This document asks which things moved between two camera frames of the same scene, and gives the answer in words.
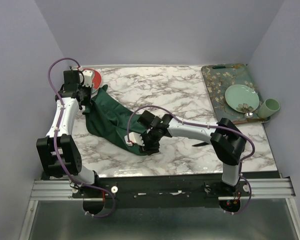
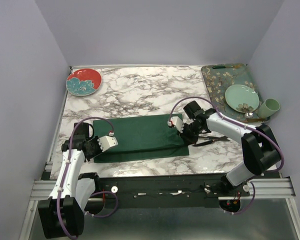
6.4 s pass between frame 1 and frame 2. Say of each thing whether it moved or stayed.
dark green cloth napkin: moved
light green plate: stayed
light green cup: stayed
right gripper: moved
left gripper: moved
